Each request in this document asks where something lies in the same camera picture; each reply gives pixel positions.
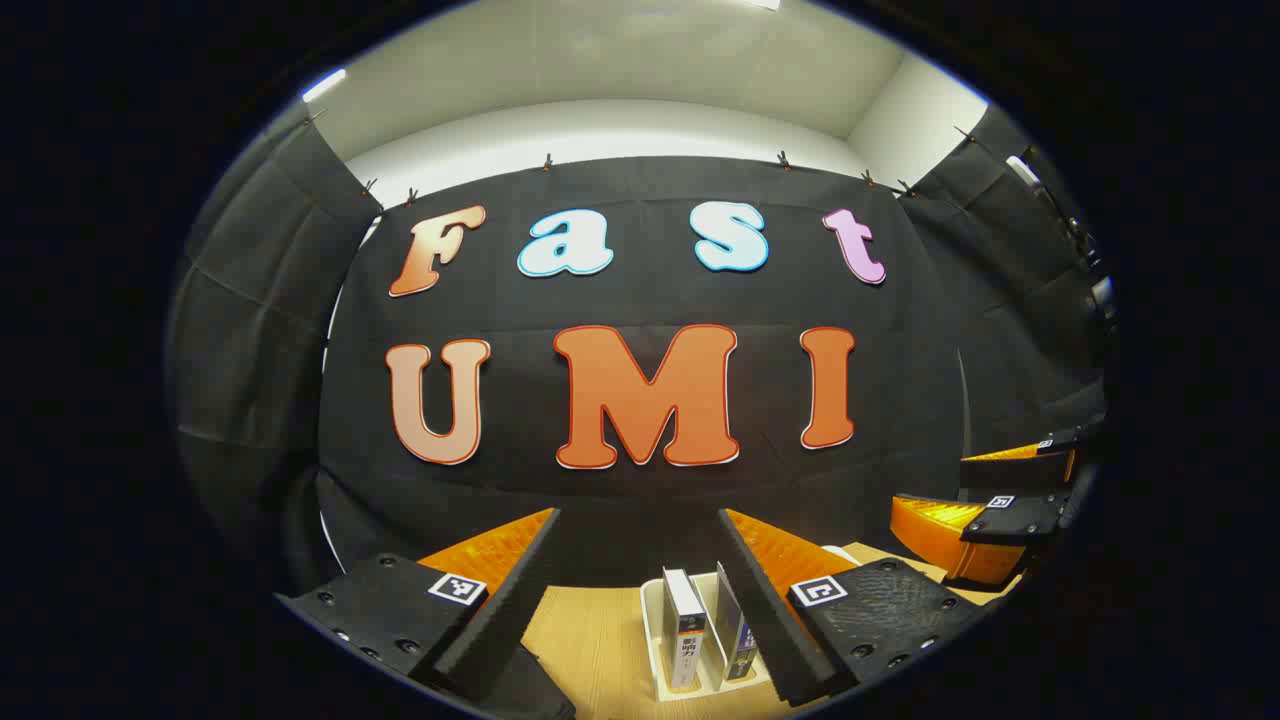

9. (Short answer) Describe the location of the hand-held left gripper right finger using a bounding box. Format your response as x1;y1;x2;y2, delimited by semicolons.
716;508;989;709

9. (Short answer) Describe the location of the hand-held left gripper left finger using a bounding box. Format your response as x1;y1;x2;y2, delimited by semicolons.
275;507;578;720

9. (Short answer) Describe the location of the white book with blue picture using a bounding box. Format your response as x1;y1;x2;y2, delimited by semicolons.
714;590;759;684

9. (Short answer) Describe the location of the white bookshelf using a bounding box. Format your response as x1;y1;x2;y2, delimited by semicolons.
640;543;863;703

